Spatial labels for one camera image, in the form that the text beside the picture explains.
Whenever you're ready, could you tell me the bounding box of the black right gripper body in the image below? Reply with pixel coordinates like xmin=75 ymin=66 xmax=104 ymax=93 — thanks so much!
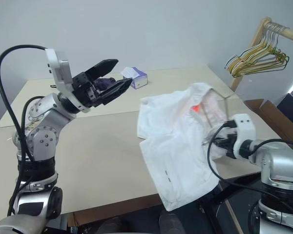
xmin=216 ymin=136 xmax=237 ymax=159

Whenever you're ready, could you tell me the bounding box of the dark rounded shape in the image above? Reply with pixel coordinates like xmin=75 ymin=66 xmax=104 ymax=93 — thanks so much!
xmin=158 ymin=209 xmax=186 ymax=234
xmin=97 ymin=215 xmax=137 ymax=234

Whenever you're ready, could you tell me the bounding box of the brown cardboard box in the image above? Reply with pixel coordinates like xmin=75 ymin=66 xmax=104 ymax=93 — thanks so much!
xmin=244 ymin=98 xmax=293 ymax=149

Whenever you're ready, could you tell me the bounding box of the wooden clothes rack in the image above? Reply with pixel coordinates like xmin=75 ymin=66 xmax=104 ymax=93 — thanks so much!
xmin=229 ymin=17 xmax=293 ymax=92

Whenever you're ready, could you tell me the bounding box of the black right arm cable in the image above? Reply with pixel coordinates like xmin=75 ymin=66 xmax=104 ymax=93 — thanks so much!
xmin=207 ymin=120 xmax=293 ymax=220

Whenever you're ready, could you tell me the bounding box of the thin wire hanger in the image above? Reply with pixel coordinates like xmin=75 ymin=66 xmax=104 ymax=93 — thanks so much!
xmin=200 ymin=88 xmax=231 ymax=129

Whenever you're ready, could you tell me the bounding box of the white cloth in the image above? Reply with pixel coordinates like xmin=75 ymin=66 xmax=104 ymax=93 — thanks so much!
xmin=136 ymin=82 xmax=237 ymax=212

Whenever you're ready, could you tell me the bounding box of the yellow wire hanger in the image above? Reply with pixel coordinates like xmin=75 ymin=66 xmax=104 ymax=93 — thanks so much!
xmin=226 ymin=22 xmax=288 ymax=75

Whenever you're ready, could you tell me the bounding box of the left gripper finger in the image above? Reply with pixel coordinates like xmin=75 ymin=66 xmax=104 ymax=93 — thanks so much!
xmin=97 ymin=78 xmax=133 ymax=106
xmin=84 ymin=58 xmax=119 ymax=80

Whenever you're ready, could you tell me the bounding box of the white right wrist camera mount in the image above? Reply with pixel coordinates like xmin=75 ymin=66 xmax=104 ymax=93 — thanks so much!
xmin=230 ymin=113 xmax=256 ymax=159

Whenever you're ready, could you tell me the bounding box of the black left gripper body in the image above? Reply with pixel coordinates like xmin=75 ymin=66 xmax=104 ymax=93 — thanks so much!
xmin=72 ymin=72 xmax=105 ymax=108

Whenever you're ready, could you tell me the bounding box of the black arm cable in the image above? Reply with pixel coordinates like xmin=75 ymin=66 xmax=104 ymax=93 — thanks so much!
xmin=207 ymin=120 xmax=293 ymax=220
xmin=0 ymin=44 xmax=48 ymax=217

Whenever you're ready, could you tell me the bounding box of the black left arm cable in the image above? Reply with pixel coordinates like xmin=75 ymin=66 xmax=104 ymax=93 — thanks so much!
xmin=0 ymin=44 xmax=48 ymax=217

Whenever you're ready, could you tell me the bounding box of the black case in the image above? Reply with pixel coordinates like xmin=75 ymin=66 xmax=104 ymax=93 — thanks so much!
xmin=277 ymin=91 xmax=293 ymax=127

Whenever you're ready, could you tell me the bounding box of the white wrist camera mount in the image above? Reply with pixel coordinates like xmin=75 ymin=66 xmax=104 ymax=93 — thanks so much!
xmin=230 ymin=113 xmax=256 ymax=159
xmin=45 ymin=48 xmax=91 ymax=113

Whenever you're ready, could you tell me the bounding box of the brown cardboard panel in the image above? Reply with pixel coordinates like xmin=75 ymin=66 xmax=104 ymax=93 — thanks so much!
xmin=68 ymin=195 xmax=166 ymax=226

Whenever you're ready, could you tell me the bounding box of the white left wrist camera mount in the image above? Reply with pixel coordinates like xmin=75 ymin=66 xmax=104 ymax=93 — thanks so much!
xmin=45 ymin=48 xmax=91 ymax=113

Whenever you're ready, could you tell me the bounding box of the purple tissue box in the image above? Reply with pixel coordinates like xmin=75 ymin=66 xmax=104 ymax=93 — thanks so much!
xmin=120 ymin=66 xmax=148 ymax=90

